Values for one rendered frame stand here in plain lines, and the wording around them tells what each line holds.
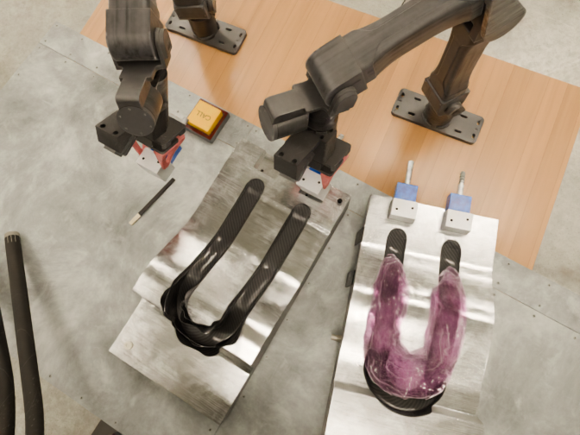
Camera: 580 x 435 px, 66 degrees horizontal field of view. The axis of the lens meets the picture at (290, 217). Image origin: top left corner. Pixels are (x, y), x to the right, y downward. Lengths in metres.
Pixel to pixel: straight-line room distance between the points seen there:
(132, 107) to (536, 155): 0.85
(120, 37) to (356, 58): 0.34
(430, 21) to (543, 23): 1.77
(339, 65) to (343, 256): 0.45
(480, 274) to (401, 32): 0.50
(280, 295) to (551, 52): 1.81
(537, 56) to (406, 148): 1.34
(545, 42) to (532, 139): 1.26
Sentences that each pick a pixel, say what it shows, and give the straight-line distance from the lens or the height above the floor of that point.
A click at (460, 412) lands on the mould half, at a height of 0.87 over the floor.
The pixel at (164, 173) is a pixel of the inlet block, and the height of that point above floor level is 0.93.
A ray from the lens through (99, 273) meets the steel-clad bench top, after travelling 1.06.
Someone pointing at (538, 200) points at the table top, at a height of 0.80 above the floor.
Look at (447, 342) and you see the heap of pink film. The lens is 0.88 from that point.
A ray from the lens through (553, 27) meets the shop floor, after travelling 2.43.
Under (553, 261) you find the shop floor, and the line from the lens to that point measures 1.99.
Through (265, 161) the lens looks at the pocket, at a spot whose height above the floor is 0.86.
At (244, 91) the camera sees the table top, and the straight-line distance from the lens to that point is 1.11.
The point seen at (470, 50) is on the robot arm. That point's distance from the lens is 0.82.
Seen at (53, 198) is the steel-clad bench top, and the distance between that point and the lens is 1.15.
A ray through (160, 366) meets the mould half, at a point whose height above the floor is 0.86.
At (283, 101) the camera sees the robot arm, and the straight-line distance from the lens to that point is 0.67.
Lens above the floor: 1.75
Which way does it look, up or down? 75 degrees down
